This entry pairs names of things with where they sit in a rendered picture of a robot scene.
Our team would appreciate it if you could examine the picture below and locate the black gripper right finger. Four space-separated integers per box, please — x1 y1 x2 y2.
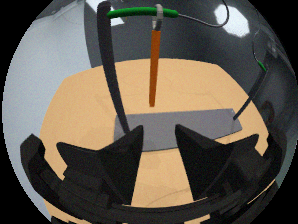
176 124 259 201

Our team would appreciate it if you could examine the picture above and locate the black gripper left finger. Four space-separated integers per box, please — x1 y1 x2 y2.
56 125 144 206

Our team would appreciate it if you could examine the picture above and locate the orange handle with grey loop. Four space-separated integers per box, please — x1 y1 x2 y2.
149 4 164 107

